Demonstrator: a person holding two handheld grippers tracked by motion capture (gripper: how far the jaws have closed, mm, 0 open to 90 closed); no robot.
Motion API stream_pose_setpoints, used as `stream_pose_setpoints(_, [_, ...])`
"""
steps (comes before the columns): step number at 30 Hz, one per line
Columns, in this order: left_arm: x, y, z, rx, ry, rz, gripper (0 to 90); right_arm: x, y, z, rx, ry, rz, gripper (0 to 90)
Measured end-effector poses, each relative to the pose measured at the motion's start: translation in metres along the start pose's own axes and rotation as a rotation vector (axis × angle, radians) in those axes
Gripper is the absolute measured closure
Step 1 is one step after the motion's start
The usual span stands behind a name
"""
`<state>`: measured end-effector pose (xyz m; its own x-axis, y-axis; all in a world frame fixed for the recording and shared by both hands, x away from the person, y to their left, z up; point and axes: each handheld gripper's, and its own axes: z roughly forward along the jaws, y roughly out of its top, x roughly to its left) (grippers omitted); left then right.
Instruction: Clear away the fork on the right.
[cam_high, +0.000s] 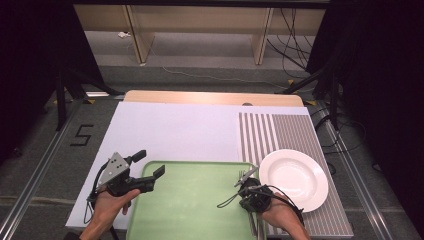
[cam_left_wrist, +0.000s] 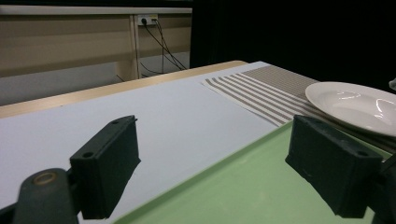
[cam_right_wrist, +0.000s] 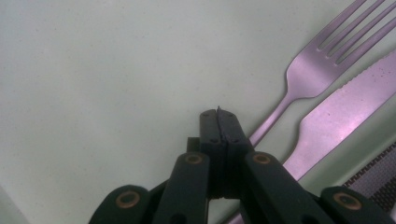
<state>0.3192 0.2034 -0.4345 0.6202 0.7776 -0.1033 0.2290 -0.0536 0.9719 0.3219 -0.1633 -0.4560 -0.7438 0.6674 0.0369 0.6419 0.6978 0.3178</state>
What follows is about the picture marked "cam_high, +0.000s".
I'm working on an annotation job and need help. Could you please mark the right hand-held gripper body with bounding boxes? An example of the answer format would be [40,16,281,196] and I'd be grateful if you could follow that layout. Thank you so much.
[238,177,274,213]

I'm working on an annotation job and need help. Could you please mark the person's right hand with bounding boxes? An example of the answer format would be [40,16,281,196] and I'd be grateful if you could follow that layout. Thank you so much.
[260,192,304,234]

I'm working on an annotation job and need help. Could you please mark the bundle of black cables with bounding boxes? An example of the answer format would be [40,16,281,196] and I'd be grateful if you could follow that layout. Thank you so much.
[265,8,316,79]

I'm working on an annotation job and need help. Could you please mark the aluminium floor rail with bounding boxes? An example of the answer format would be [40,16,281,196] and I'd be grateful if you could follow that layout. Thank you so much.
[0,99,84,240]
[311,99,422,240]

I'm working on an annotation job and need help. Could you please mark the white floor cable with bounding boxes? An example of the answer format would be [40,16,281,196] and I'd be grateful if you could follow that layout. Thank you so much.
[128,34,289,90]

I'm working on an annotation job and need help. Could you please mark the grey striped placemat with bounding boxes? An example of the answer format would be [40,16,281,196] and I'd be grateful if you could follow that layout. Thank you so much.
[238,112,354,238]

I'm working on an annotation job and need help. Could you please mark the white board sheet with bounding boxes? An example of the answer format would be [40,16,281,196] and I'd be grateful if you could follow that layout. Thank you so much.
[65,101,311,231]

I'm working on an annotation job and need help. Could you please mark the person's left hand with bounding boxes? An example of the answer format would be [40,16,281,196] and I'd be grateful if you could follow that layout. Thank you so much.
[89,188,142,233]

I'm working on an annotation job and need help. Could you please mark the silver fork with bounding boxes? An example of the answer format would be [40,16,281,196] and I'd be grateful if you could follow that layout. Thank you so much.
[233,167,260,188]

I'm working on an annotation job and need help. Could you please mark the grey cord loop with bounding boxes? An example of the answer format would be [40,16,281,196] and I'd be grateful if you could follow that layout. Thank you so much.
[216,191,244,210]

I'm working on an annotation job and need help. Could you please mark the black metal stand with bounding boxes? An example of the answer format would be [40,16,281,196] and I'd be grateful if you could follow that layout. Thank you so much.
[53,64,125,132]
[274,49,342,132]

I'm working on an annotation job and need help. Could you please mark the white round plate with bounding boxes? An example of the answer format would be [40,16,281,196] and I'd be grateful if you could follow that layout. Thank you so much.
[258,148,329,213]

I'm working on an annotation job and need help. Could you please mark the green plastic tray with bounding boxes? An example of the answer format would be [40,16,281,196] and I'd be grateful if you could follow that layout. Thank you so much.
[125,160,268,240]

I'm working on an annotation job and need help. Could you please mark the black floor cables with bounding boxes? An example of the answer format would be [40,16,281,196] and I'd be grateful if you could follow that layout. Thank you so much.
[309,105,383,176]

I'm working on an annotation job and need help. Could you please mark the light wooden shelf unit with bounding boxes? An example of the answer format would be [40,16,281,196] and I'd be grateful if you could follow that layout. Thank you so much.
[73,4,326,66]

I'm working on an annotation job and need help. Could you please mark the black curtain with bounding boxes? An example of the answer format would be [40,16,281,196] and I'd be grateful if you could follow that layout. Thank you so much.
[304,0,424,231]
[0,0,106,166]

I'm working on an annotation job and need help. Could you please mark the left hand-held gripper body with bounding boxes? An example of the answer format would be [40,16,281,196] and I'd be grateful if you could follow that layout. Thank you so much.
[98,151,156,198]

